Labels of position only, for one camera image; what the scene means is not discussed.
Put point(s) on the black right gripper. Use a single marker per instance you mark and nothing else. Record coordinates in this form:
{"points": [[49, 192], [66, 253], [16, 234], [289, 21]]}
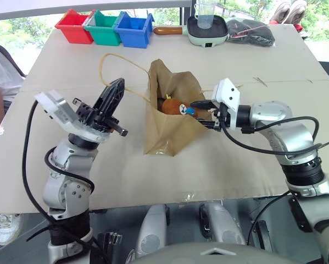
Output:
{"points": [[222, 116]]}

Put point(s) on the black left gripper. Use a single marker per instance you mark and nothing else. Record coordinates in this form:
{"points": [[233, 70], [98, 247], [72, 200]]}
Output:
{"points": [[103, 122]]}

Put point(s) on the brown plush toy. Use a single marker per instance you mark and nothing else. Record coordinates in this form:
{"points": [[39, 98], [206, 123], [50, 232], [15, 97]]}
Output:
{"points": [[172, 106]]}

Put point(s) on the brown paper bag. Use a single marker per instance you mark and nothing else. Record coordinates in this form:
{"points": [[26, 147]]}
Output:
{"points": [[164, 132]]}

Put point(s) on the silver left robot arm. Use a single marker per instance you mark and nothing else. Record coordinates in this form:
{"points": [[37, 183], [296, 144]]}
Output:
{"points": [[68, 189]]}

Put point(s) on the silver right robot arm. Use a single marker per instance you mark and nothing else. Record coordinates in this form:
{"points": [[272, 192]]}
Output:
{"points": [[290, 132]]}

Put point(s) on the green plastic bin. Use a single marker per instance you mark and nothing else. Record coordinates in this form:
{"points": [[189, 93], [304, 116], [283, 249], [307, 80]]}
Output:
{"points": [[106, 35]]}

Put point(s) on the blue plastic bin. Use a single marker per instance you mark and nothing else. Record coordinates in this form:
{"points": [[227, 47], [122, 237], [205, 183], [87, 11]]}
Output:
{"points": [[134, 38]]}

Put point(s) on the red plastic bin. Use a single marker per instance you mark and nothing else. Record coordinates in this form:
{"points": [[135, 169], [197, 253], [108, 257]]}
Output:
{"points": [[76, 31]]}

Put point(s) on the mint electric frying pan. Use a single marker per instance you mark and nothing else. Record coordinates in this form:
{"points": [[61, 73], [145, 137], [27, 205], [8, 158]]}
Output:
{"points": [[208, 37]]}

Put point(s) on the clear measuring cup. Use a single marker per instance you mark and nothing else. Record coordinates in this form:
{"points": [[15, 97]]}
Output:
{"points": [[206, 13]]}

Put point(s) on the pink grey sneaker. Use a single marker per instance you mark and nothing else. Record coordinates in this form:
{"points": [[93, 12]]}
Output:
{"points": [[279, 11], [297, 11]]}

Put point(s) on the grey robot torso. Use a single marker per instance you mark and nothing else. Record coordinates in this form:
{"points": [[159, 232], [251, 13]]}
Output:
{"points": [[222, 254]]}

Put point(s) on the black box with clip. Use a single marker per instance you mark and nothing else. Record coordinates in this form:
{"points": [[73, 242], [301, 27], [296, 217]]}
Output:
{"points": [[106, 244]]}

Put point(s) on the white sneaker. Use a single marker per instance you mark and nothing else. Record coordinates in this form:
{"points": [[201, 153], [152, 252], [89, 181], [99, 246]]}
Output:
{"points": [[7, 226]]}

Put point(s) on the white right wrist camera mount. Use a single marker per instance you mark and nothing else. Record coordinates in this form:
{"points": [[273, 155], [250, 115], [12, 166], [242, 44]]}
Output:
{"points": [[227, 92]]}

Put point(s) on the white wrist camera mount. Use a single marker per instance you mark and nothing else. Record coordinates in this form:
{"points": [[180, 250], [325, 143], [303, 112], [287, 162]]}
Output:
{"points": [[60, 109], [227, 92]]}

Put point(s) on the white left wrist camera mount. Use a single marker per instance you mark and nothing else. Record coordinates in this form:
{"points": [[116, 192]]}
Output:
{"points": [[60, 109]]}

